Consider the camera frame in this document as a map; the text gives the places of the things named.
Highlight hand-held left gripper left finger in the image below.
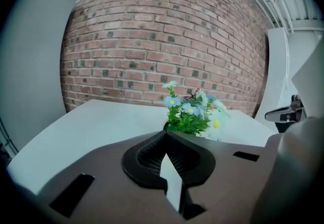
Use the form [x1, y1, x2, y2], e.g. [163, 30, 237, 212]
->
[37, 130, 183, 224]

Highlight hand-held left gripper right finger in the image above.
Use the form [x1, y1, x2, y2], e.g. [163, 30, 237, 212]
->
[166, 130, 276, 220]

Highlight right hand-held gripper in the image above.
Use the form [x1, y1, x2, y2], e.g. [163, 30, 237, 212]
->
[265, 94, 308, 133]

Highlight blue flowers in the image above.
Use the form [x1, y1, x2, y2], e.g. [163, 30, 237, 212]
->
[161, 81, 232, 142]

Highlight white desk cabinet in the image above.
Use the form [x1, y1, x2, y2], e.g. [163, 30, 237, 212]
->
[7, 98, 279, 215]

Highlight silver refrigerator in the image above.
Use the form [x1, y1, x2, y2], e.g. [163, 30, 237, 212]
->
[0, 0, 77, 155]

